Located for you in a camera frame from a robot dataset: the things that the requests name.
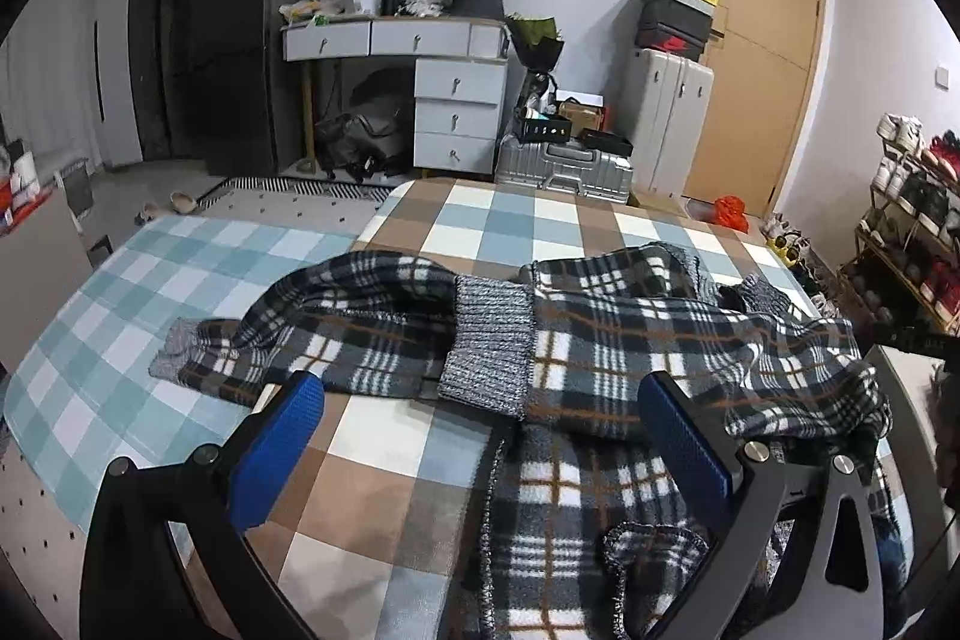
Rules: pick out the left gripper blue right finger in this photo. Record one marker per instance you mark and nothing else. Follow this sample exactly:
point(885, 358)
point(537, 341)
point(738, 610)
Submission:
point(735, 497)

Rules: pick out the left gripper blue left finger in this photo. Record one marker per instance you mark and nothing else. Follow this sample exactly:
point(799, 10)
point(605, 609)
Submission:
point(224, 491)

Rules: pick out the plaid fleece jacket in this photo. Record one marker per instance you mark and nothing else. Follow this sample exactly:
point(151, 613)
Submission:
point(584, 533)

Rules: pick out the wooden shoe rack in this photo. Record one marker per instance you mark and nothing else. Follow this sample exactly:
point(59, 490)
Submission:
point(905, 271)

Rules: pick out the grey bed footboard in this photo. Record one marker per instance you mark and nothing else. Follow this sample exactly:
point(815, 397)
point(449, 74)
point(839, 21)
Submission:
point(907, 379)

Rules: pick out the yellow sneakers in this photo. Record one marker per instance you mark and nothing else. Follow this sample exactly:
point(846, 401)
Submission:
point(789, 247)

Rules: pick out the orange bag on floor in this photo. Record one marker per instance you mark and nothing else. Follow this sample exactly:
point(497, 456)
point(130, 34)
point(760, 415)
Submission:
point(730, 213)

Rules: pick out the silver flat suitcase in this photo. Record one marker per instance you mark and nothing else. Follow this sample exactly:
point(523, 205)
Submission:
point(564, 168)

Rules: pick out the white upright suitcase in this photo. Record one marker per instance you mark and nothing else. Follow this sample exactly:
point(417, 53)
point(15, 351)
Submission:
point(661, 112)

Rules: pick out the black bag under desk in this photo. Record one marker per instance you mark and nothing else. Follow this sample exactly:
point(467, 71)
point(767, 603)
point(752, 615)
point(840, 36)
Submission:
point(374, 134)

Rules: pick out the stack of shoe boxes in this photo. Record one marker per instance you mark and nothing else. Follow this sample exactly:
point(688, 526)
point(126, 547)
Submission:
point(680, 27)

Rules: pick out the wooden door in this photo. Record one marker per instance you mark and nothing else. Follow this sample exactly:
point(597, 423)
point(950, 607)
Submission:
point(764, 55)

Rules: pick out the white drawer desk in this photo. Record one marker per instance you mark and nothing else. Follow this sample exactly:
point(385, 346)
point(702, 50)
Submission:
point(460, 66)

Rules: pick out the dark flower bouquet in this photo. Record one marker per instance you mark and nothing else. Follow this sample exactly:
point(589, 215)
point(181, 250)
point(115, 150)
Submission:
point(537, 42)

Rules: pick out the black refrigerator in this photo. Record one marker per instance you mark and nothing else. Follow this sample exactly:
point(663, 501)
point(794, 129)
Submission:
point(242, 103)

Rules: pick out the light switch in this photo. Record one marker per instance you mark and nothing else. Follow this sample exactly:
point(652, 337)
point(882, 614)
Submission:
point(941, 77)

